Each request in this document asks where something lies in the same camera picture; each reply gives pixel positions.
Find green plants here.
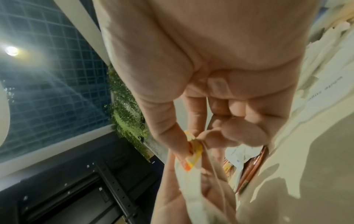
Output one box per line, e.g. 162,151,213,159
105,65,152,162

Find red Nescafe coffee sachets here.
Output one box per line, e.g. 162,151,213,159
236,145,269,194

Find person's left hand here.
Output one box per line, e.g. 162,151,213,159
150,148,239,224

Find pile of tea bags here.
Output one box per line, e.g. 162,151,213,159
222,159,233,182

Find round ceiling light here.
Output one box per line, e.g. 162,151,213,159
4,45,20,57

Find white tea bag yellow tag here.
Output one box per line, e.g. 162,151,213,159
174,130,239,224

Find black metal rack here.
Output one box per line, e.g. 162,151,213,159
0,131,161,224

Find white beam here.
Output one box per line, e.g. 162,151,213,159
52,0,110,66
0,124,114,178

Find pile of white sugar packets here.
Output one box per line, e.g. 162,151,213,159
225,0,354,193

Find glass building facade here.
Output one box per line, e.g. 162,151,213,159
0,0,112,163

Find person's right hand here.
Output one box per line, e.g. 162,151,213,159
93,0,323,158

